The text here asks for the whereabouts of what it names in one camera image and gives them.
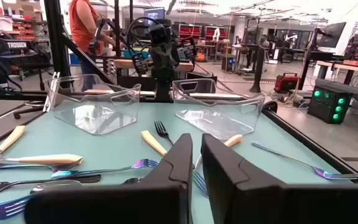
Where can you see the black equipment case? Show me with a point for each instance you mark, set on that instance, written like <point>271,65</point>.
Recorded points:
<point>200,76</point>

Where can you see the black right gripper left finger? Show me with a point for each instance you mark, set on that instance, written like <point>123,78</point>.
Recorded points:
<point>166,205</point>

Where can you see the monitor with blue screen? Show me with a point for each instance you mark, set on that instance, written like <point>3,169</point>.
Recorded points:
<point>154,14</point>

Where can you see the black office chair base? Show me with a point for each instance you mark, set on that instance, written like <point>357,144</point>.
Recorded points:
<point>26,112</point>

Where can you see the light wooden table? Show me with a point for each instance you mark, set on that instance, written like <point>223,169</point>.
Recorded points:
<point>123,63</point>

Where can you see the black Trossen labelled machine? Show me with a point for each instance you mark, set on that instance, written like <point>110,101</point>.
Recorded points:
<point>17,45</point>

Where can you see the person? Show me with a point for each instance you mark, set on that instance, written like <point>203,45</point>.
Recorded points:
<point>82,25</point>

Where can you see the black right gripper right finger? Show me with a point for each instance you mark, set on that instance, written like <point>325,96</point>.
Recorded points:
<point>228,199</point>

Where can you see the black rig frame post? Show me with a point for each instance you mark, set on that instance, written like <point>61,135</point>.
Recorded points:
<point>53,37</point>

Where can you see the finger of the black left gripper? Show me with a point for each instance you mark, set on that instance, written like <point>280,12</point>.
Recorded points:
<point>187,49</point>
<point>140,63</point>

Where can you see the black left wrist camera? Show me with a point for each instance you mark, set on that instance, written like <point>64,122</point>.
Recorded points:
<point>159,33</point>

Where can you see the iridescent rainbow metal fork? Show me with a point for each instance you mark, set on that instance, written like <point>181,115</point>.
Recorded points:
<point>11,209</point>
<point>64,168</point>
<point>137,164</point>
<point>322,171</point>

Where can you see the black pedestal stand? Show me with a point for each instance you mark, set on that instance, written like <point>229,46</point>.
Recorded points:
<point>257,71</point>

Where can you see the black computer green lights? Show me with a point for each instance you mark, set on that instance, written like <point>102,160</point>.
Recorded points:
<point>325,105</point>

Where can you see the clear plastic bin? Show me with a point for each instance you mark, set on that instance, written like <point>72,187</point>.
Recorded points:
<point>98,121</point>
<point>216,123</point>

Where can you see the wooden workbench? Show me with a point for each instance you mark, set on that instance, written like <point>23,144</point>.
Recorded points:
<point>353,67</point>

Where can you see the black monitor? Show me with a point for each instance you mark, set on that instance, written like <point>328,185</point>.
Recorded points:
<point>332,34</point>

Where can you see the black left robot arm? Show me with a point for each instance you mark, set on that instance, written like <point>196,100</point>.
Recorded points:
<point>163,90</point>

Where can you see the green table mat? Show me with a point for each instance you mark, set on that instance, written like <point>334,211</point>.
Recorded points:
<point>120,144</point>

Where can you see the red storage shelves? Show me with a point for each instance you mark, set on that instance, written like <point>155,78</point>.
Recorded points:
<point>190,32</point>

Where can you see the red and black toolbox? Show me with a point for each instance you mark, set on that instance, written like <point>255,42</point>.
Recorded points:
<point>286,83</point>

